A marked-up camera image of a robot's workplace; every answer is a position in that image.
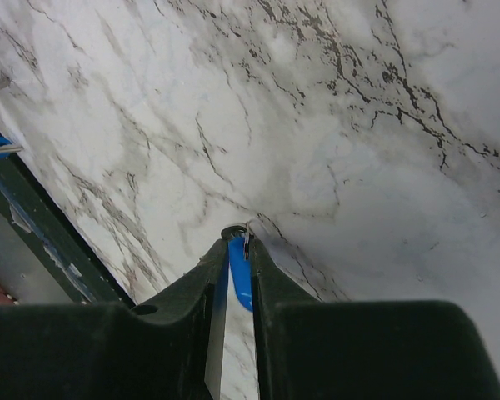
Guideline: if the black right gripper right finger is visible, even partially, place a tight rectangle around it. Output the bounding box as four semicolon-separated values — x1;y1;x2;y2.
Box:
249;239;500;399

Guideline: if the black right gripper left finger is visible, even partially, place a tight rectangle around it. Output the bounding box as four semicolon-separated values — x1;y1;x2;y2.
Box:
0;239;228;399

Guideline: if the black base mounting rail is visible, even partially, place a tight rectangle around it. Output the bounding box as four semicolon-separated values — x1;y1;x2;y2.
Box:
0;112;134;308

